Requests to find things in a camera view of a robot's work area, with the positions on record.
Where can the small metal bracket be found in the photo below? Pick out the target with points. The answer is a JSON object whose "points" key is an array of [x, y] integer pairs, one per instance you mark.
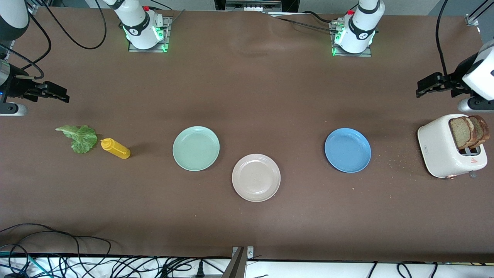
{"points": [[250, 253]]}

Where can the blue plate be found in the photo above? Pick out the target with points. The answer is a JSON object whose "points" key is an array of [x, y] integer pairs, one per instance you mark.
{"points": [[347, 150]]}

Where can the mint green plate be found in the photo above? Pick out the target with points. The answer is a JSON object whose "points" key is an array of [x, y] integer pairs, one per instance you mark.
{"points": [[196, 148]]}

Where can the brown bread slice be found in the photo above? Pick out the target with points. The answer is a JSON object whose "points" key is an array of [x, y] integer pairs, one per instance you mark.
{"points": [[460, 133], [482, 129]]}

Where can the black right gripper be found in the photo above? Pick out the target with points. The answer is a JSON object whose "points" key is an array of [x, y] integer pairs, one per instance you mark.
{"points": [[17, 87]]}

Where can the green lettuce leaf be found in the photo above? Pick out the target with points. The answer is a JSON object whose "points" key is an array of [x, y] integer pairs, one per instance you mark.
{"points": [[83, 141]]}

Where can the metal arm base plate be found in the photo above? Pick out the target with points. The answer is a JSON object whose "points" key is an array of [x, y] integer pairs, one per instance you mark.
{"points": [[366, 55], [135, 50]]}

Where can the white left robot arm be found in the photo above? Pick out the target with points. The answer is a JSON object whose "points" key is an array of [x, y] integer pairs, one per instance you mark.
{"points": [[361, 31]]}

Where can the aluminium corner bracket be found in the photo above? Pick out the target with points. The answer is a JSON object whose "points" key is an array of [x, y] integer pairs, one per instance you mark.
{"points": [[472, 21]]}

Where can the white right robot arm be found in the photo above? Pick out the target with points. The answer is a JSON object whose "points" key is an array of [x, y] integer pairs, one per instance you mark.
{"points": [[139, 27]]}

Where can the black power plug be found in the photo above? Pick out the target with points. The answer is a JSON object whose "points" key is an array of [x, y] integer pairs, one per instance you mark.
{"points": [[200, 270]]}

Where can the yellow squeeze bottle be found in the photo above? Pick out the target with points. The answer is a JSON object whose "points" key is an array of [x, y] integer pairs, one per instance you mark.
{"points": [[117, 150]]}

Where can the beige plate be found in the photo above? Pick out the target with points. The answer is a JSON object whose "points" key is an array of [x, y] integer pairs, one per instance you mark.
{"points": [[256, 177]]}

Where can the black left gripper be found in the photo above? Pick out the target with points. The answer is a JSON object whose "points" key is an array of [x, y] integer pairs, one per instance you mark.
{"points": [[455, 79]]}

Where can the brown table cover sheet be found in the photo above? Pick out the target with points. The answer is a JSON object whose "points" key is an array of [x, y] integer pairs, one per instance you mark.
{"points": [[247, 96]]}

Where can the aluminium frame profile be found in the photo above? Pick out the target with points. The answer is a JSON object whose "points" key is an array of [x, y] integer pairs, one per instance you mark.
{"points": [[36, 5]]}

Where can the dark object behind table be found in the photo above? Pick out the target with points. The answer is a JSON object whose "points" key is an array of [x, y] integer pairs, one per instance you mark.
{"points": [[220, 4]]}

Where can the white toaster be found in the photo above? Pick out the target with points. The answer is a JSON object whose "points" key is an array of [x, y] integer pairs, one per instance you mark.
{"points": [[438, 146]]}

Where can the grey aluminium post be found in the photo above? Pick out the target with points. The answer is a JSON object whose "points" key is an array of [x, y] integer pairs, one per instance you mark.
{"points": [[235, 266]]}

